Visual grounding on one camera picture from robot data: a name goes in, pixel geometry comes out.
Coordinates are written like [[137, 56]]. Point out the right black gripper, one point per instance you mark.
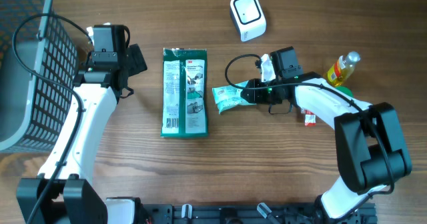
[[255, 92]]

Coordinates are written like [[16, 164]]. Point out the green white wipes packet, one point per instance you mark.
[[184, 85]]

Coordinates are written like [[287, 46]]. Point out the green lid jar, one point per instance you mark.
[[345, 90]]

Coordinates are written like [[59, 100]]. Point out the clear teal small packet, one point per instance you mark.
[[228, 97]]

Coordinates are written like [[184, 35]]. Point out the white barcode scanner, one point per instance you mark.
[[248, 18]]

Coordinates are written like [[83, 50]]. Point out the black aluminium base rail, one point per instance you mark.
[[233, 214]]

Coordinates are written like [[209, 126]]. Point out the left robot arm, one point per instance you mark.
[[62, 191]]

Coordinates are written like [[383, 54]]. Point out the red stick sachet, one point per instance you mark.
[[309, 118]]

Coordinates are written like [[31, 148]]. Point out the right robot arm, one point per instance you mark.
[[370, 147]]

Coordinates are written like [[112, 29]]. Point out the yellow dish soap bottle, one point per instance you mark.
[[341, 70]]

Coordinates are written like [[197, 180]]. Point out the grey plastic mesh basket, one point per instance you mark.
[[38, 63]]

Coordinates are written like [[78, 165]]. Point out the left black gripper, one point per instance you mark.
[[135, 59]]

